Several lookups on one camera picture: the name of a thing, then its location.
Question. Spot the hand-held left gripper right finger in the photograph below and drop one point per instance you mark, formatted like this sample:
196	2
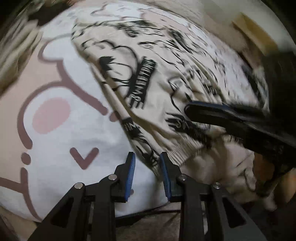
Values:
164	178

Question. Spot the bear printed bed sheet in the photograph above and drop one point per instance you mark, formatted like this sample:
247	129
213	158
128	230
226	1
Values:
69	139

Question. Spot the cream cabinet shelf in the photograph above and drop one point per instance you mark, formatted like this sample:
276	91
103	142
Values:
254	32

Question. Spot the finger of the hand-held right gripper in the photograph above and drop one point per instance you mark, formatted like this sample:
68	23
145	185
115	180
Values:
208	112

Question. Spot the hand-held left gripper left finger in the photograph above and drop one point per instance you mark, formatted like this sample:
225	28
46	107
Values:
130	178

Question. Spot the cream black printed sweater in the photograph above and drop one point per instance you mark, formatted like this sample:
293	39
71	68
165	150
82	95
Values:
185	58

